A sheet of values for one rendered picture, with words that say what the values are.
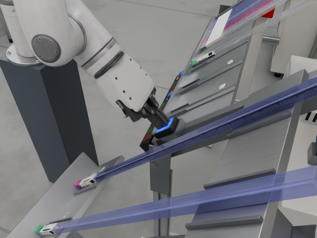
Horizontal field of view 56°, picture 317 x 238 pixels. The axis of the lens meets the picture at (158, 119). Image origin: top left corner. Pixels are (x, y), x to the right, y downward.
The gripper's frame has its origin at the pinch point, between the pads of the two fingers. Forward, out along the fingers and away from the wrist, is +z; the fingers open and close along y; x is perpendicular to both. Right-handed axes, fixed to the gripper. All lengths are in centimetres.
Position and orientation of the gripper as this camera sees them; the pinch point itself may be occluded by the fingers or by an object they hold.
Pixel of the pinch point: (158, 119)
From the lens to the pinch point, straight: 63.8
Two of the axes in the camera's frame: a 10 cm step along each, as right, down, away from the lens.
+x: 7.0, -3.2, -6.4
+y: -3.3, 6.5, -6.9
